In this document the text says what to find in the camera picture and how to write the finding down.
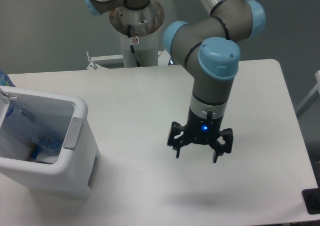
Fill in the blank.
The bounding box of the clear crushed plastic bottle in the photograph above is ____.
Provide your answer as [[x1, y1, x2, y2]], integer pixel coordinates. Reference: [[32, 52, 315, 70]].
[[4, 100, 63, 154]]

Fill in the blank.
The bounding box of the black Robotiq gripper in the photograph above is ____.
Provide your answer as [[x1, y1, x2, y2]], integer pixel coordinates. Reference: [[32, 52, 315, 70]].
[[167, 109, 234, 163]]

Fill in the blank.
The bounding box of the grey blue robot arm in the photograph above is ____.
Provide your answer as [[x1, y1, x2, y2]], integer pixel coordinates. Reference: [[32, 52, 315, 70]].
[[84, 0, 266, 161]]

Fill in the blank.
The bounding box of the blue packaging in bin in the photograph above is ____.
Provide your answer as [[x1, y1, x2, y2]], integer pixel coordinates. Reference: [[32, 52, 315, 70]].
[[26, 144, 42, 162]]

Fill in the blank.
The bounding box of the white pedestal base frame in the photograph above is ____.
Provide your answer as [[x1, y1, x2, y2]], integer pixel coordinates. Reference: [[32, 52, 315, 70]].
[[86, 50, 175, 70]]

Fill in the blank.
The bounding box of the white paper carton trash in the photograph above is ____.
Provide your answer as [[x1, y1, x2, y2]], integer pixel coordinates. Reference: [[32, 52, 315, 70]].
[[36, 151, 59, 164]]

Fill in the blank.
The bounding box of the blue patterned object at left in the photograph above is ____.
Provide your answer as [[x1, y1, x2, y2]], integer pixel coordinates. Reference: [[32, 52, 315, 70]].
[[0, 71, 16, 87]]

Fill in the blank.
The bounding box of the black cable on pedestal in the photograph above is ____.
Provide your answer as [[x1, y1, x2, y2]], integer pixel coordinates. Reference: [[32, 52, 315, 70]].
[[126, 24, 141, 68]]

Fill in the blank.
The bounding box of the white plastic trash can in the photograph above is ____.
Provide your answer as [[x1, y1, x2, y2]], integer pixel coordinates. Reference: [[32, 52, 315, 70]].
[[0, 86, 101, 197]]

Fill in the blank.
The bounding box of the white frame at right edge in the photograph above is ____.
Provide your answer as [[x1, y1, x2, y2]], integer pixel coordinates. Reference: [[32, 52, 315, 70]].
[[295, 70, 320, 118]]

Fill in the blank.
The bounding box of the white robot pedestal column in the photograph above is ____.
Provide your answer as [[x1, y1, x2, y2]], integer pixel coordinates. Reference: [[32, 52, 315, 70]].
[[109, 0, 165, 68]]

